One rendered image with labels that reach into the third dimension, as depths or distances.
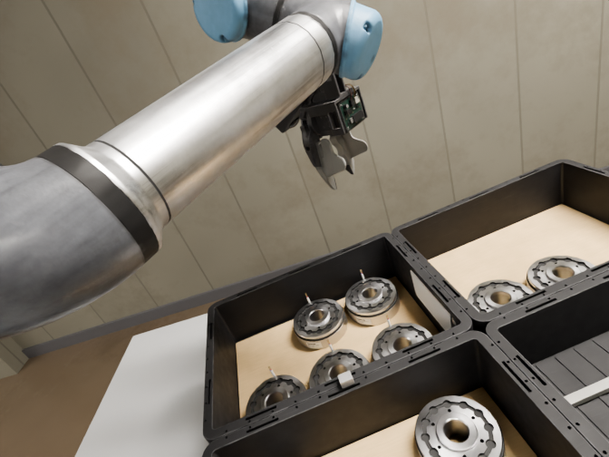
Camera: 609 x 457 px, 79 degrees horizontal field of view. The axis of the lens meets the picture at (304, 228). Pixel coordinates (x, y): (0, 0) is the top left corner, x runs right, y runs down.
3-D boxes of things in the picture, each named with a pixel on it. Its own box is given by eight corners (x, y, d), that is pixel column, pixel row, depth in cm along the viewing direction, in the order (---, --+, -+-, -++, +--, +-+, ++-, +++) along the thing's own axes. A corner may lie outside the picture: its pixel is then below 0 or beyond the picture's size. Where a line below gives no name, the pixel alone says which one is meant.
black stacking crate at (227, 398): (399, 275, 81) (388, 233, 76) (485, 381, 55) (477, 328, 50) (232, 345, 80) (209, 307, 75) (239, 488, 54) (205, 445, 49)
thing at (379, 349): (417, 316, 64) (417, 314, 64) (449, 360, 55) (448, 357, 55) (363, 338, 64) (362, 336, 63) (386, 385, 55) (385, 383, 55)
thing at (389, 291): (387, 273, 76) (387, 271, 76) (403, 305, 67) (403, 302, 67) (341, 288, 77) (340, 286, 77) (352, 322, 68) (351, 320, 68)
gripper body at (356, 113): (344, 140, 56) (318, 59, 51) (304, 144, 62) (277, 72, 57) (370, 120, 61) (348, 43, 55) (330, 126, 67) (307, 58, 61)
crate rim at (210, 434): (390, 239, 77) (388, 229, 76) (479, 337, 51) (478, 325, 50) (212, 314, 76) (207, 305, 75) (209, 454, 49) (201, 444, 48)
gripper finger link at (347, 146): (372, 173, 65) (352, 131, 60) (346, 174, 70) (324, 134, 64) (381, 161, 67) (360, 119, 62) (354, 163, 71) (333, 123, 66)
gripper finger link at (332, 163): (345, 194, 60) (335, 138, 57) (319, 194, 64) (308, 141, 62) (357, 189, 62) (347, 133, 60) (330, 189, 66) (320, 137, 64)
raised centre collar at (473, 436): (449, 460, 44) (449, 457, 43) (429, 423, 48) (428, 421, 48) (487, 442, 44) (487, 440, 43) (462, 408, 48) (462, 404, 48)
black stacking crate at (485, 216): (487, 380, 55) (479, 327, 50) (401, 274, 81) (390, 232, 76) (720, 277, 57) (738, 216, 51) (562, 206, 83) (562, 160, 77)
